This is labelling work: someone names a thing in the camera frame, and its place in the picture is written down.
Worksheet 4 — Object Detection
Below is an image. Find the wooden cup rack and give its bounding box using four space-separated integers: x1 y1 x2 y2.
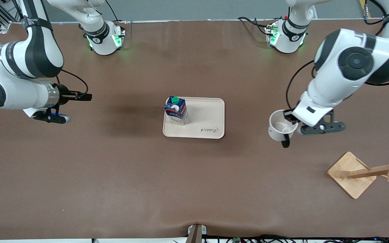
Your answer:
327 149 389 199

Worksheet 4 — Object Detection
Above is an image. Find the white cup black handle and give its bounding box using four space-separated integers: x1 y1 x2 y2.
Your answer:
268 110 299 148

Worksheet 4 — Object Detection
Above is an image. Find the brown table cover mat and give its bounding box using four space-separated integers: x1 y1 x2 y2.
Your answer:
0 20 389 241

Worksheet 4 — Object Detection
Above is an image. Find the cream plastic tray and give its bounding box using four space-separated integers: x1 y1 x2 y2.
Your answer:
162 97 225 139

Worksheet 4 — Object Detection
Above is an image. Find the black left base cable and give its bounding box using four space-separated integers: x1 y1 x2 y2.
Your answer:
237 16 273 34

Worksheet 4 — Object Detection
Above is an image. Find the thin black right base cable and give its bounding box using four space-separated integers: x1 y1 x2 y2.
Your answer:
105 0 127 24

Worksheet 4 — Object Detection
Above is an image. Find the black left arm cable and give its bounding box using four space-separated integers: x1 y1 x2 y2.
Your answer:
285 0 389 112

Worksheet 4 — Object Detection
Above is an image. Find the blue milk carton green cap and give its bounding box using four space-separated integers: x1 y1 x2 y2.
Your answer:
164 96 187 126

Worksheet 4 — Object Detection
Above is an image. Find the front camera mount post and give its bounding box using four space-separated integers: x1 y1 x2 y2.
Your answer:
187 224 207 243

